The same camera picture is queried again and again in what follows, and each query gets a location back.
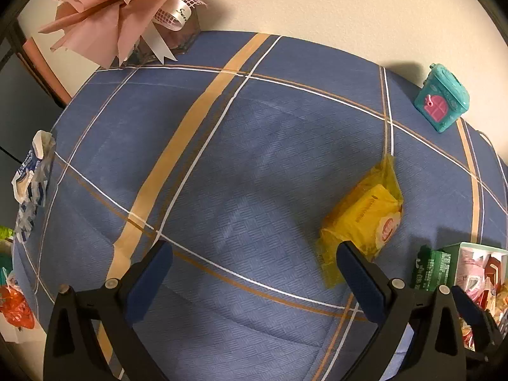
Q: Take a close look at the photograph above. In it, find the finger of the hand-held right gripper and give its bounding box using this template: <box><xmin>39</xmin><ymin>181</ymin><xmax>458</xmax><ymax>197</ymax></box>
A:
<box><xmin>450</xmin><ymin>285</ymin><xmax>504</xmax><ymax>362</ymax></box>

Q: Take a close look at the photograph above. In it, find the blue plaid tablecloth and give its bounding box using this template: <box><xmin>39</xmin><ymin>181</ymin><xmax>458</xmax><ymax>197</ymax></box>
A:
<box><xmin>11</xmin><ymin>30</ymin><xmax>508</xmax><ymax>381</ymax></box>

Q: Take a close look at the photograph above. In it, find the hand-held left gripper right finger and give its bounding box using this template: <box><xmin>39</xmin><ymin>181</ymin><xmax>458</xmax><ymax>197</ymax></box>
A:
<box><xmin>336</xmin><ymin>241</ymin><xmax>466</xmax><ymax>381</ymax></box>

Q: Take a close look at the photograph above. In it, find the crumpled blue white wrapper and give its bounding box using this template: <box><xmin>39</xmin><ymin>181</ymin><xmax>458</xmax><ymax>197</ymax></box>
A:
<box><xmin>11</xmin><ymin>130</ymin><xmax>56</xmax><ymax>243</ymax></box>

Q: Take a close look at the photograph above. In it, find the pink flower bouquet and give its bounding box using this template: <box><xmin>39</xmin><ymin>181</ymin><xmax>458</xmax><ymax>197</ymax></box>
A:
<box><xmin>37</xmin><ymin>0</ymin><xmax>251</xmax><ymax>69</ymax></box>

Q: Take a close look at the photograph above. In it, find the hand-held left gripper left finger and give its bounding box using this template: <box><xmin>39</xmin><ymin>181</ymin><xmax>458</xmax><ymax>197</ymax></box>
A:
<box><xmin>43</xmin><ymin>240</ymin><xmax>173</xmax><ymax>381</ymax></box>

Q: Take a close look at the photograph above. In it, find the mint green cardboard box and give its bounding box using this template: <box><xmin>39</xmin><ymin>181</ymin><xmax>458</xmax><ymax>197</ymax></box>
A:
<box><xmin>438</xmin><ymin>241</ymin><xmax>508</xmax><ymax>350</ymax></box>

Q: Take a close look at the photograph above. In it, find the dark cabinet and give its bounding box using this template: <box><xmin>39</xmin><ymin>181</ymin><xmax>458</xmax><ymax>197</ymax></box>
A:
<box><xmin>0</xmin><ymin>43</ymin><xmax>64</xmax><ymax>175</ymax></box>

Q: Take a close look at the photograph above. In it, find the dark green snack packet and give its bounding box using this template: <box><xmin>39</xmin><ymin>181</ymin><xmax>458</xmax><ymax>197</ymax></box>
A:
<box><xmin>411</xmin><ymin>245</ymin><xmax>457</xmax><ymax>291</ymax></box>

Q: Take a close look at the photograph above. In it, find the teal toy house box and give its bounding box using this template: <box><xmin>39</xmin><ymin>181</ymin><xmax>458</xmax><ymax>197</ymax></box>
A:
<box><xmin>413</xmin><ymin>63</ymin><xmax>471</xmax><ymax>133</ymax></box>

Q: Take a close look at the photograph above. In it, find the yellow cake packet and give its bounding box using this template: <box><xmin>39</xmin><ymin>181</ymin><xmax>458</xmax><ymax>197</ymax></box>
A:
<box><xmin>316</xmin><ymin>155</ymin><xmax>404</xmax><ymax>290</ymax></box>

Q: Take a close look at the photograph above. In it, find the orange plastic bag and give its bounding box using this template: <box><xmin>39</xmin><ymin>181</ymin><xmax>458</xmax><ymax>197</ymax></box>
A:
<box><xmin>0</xmin><ymin>282</ymin><xmax>36</xmax><ymax>332</ymax></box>

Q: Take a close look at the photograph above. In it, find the reddish brown board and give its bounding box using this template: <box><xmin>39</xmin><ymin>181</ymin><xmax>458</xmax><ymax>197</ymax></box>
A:
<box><xmin>18</xmin><ymin>37</ymin><xmax>74</xmax><ymax>108</ymax></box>

